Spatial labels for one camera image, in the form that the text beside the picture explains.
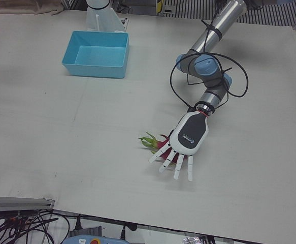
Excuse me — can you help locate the pink green dragon fruit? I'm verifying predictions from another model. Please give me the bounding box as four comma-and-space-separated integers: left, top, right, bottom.
138, 131, 189, 166

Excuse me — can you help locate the blue teach pendant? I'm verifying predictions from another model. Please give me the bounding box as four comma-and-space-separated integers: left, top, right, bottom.
61, 233, 123, 244

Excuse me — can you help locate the aluminium profile rail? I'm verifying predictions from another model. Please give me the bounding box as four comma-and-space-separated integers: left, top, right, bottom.
0, 195, 56, 211

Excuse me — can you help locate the black cable tangle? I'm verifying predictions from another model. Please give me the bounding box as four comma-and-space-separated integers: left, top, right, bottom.
0, 210, 70, 244

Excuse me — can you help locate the silver foil packet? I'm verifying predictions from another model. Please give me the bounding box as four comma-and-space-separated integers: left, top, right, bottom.
182, 236, 212, 244

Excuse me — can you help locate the light blue plastic bin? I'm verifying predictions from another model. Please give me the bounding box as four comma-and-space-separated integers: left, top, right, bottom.
61, 30, 130, 79

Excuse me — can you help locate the brown cloth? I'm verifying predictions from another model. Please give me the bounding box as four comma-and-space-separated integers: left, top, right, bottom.
0, 0, 64, 16

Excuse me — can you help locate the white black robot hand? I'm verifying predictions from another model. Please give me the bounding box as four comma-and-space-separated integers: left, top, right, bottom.
149, 111, 210, 181

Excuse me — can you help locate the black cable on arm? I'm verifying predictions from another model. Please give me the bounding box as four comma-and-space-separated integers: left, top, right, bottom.
170, 19, 249, 113

